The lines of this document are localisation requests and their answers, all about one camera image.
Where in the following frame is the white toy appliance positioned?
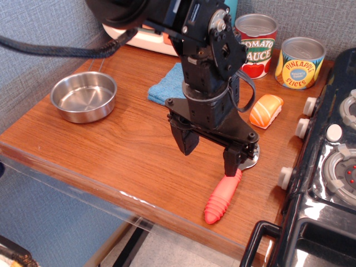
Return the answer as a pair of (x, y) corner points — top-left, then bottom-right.
(102, 23), (179, 57)

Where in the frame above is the blue cloth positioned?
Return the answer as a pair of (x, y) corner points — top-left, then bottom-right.
(147, 63), (185, 105)

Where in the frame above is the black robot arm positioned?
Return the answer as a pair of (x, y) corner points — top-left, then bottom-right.
(87, 1), (259, 176)

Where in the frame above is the pineapple slices can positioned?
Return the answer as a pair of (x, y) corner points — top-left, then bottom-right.
(275, 37), (327, 90)

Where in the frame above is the black oven door handle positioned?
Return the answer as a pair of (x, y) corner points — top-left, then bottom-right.
(240, 220), (281, 267)

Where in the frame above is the salmon sushi toy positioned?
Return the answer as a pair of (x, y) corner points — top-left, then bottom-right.
(249, 94), (284, 129)

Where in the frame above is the white upper stove knob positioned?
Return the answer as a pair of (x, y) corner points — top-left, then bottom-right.
(303, 97), (317, 117)

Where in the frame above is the white lower stove knob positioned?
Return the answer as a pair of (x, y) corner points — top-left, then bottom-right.
(278, 167), (294, 190)

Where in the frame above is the black toy stove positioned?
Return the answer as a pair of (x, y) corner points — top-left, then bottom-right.
(267, 48), (355, 266)

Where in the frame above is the teal bottle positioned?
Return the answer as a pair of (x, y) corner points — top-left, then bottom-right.
(224, 0), (238, 22)

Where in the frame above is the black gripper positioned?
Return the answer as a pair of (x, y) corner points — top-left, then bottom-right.
(165, 72), (259, 177)

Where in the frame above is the stainless steel bowl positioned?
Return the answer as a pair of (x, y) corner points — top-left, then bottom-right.
(50, 71), (117, 123)

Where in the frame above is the red handled metal spatula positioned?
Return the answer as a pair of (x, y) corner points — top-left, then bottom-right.
(204, 145), (260, 225)

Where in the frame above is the black braided cable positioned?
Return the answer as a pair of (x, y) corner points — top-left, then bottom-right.
(0, 27), (139, 60)

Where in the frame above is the white stove knob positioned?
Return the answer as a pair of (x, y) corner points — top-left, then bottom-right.
(303, 97), (317, 117)
(295, 118), (310, 139)
(278, 167), (294, 190)

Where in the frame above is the tomato sauce can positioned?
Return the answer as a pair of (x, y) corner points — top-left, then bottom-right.
(235, 13), (278, 79)

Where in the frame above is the white middle stove knob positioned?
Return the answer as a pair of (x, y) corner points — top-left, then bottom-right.
(295, 118), (310, 139)

